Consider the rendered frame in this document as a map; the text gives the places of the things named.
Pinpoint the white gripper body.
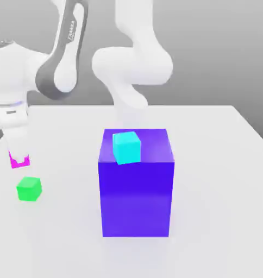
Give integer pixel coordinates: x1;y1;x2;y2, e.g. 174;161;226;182
1;127;29;159

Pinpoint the small magenta cube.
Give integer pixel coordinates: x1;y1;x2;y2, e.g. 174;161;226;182
8;149;31;169

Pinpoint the small green cube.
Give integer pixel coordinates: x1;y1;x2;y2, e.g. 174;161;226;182
16;176;43;203

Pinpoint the small cyan cube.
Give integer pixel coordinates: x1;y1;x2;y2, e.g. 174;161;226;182
112;130;142;166

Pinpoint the large blue box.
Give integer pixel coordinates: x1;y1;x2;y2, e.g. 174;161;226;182
97;128;176;238

